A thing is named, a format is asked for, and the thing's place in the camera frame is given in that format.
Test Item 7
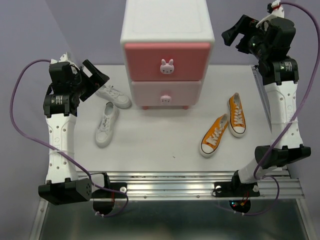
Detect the white sneaker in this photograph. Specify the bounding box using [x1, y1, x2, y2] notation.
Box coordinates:
[95, 101, 120, 148]
[95, 85, 132, 109]

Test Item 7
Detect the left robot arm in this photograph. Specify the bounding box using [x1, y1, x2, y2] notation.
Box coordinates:
[38, 59, 110, 205]

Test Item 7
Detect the white sneaker front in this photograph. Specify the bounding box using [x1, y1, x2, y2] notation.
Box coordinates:
[95, 101, 120, 148]

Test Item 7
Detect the white sneaker rear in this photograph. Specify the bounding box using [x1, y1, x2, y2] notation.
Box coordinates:
[95, 85, 132, 109]

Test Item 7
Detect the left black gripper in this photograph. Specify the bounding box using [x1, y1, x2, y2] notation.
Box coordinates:
[70, 59, 110, 101]

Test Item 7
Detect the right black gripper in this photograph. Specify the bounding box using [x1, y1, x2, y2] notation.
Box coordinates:
[221, 14, 272, 62]

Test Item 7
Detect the light pink bottom drawer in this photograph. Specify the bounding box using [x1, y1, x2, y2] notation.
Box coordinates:
[131, 81, 202, 107]

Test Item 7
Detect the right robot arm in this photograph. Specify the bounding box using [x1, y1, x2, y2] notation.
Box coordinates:
[217, 15, 311, 197]

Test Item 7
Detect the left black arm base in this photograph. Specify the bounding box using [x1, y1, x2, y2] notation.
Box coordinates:
[91, 171, 129, 218]

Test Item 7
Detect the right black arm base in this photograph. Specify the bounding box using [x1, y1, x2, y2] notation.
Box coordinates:
[212, 181, 260, 214]

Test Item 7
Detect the aluminium mounting rail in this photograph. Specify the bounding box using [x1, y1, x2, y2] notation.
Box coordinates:
[41, 171, 306, 201]

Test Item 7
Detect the white shoe cabinet body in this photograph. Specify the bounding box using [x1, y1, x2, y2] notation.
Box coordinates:
[120, 0, 215, 110]

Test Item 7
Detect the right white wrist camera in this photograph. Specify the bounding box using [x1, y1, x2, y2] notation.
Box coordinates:
[255, 0, 285, 28]

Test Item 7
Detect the orange canvas sneaker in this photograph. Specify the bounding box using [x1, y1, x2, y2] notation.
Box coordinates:
[228, 92, 247, 138]
[199, 113, 229, 158]

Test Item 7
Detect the pink top drawer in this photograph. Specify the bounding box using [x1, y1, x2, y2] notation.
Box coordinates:
[124, 42, 211, 82]

